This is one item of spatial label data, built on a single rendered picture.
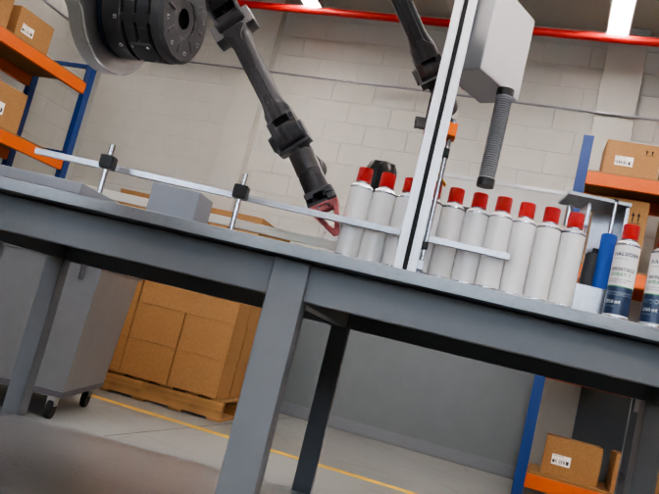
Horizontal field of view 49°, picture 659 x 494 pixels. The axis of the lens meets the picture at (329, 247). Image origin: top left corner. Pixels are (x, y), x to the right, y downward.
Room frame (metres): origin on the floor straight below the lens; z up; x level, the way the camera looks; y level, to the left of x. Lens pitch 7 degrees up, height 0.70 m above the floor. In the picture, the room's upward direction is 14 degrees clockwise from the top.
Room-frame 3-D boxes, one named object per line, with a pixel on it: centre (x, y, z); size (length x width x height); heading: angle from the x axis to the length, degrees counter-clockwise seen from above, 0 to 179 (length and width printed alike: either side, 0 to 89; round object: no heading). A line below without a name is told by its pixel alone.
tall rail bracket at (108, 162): (1.56, 0.50, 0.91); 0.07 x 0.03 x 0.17; 173
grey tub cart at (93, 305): (3.92, 1.35, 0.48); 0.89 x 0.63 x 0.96; 0
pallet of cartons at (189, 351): (5.42, 0.93, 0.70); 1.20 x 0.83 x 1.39; 77
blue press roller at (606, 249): (1.55, -0.59, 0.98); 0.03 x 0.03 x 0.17
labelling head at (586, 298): (1.60, -0.56, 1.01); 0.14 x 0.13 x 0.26; 83
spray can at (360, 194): (1.57, -0.04, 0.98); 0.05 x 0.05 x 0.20
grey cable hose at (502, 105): (1.44, -0.28, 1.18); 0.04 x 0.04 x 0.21
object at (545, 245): (1.52, -0.45, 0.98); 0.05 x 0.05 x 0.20
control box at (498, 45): (1.46, -0.22, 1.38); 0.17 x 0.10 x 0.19; 138
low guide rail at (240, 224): (1.63, 0.16, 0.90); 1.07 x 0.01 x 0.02; 83
